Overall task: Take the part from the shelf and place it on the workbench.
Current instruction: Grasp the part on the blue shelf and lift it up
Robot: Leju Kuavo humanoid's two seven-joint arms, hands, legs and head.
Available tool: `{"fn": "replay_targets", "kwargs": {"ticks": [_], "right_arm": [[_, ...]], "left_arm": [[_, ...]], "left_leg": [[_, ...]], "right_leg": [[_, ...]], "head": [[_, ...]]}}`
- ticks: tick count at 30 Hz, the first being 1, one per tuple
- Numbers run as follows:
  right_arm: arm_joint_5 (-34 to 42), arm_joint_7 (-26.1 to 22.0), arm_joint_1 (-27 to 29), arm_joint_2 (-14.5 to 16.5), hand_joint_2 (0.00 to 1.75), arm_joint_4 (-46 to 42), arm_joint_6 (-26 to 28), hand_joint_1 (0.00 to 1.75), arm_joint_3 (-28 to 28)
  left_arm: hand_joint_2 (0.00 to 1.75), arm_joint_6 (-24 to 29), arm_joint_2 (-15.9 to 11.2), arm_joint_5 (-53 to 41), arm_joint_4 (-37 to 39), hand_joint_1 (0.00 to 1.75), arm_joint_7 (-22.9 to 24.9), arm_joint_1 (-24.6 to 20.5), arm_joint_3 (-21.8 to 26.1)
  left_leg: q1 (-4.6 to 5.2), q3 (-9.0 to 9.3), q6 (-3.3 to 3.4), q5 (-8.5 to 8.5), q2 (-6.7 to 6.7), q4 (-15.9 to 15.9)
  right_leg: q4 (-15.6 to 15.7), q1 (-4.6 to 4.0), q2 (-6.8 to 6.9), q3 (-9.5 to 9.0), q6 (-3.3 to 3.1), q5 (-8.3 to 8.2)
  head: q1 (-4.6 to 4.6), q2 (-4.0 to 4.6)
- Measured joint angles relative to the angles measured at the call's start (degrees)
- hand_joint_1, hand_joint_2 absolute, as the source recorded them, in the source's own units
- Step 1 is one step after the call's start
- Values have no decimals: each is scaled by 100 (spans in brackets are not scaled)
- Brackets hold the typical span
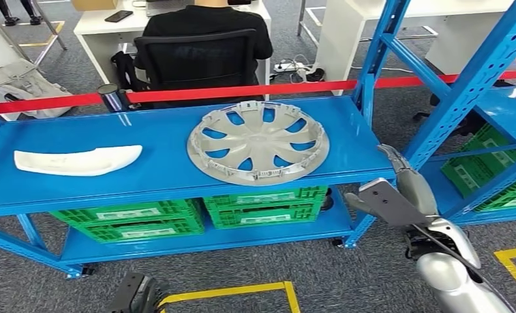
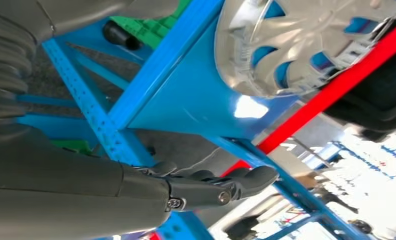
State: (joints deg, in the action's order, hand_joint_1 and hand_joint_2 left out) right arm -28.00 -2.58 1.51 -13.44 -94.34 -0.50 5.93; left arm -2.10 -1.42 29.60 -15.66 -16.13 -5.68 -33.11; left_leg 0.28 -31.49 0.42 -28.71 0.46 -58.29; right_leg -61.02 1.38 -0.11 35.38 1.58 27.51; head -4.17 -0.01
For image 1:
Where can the red barrier belt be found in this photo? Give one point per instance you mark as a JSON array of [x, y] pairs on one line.
[[240, 91]]

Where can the white curved plastic part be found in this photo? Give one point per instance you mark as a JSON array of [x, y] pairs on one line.
[[76, 164]]

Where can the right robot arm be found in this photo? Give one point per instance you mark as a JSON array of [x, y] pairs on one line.
[[448, 276]]

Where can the yellow floor tape square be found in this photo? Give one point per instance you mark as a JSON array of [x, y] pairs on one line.
[[223, 290], [510, 268]]

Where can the black barrier post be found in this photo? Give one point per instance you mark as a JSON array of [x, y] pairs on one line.
[[110, 97]]

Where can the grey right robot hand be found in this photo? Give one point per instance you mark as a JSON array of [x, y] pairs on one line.
[[417, 190]]

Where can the grey metal stand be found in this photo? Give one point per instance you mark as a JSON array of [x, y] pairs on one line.
[[49, 23]]

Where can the grey fabric bag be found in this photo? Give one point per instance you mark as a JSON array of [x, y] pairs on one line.
[[24, 86]]

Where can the black power adapter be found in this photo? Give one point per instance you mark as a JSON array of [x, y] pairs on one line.
[[316, 75]]

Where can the brown cardboard box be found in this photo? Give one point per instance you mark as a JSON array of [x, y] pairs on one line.
[[93, 4]]

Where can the white power strip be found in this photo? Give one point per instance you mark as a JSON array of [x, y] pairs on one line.
[[288, 67]]

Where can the black mesh office chair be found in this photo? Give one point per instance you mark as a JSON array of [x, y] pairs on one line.
[[197, 60]]

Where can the black cylinder tube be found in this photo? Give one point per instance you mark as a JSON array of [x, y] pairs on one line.
[[327, 203]]

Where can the grey laptop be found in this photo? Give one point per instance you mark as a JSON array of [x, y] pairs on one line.
[[167, 8]]

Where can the person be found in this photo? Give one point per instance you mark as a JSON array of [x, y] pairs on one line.
[[206, 19], [10, 20]]

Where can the black smartphone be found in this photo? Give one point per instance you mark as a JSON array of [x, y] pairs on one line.
[[118, 16]]

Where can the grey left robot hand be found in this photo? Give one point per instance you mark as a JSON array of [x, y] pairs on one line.
[[159, 298]]

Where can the blue metal shelf rack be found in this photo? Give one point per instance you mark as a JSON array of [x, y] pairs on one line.
[[154, 142], [478, 77]]

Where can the silver plastic wheel hubcap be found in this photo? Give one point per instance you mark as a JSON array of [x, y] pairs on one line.
[[257, 147]]

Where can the white table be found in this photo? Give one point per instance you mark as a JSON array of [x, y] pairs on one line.
[[339, 43]]

